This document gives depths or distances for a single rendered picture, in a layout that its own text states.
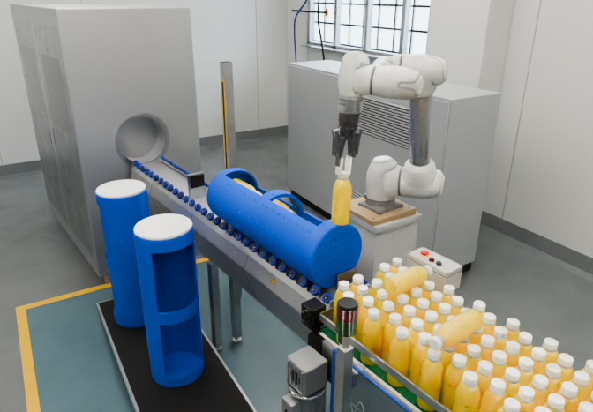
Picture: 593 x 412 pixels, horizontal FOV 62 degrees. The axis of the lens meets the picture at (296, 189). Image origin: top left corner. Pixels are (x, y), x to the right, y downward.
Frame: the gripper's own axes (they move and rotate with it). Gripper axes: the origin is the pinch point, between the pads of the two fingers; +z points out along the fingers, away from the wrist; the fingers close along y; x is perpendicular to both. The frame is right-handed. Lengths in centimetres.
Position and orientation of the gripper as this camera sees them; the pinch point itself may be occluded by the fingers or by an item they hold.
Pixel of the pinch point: (343, 166)
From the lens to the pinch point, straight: 185.8
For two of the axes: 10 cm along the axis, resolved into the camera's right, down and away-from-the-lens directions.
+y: -8.1, 1.1, -5.7
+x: 5.8, 2.8, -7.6
